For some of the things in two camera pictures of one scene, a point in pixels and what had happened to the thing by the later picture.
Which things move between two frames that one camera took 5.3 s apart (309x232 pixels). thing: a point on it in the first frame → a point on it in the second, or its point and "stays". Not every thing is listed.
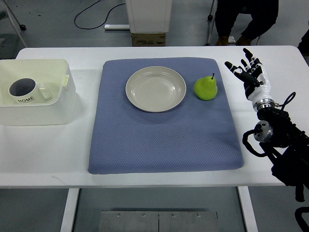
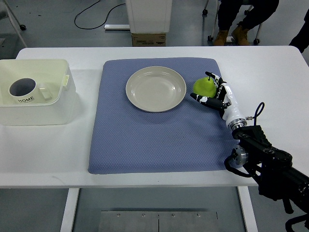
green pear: (205, 88) stays
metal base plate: (158, 221) stays
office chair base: (210, 18) → (229, 40)
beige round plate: (155, 89) stays
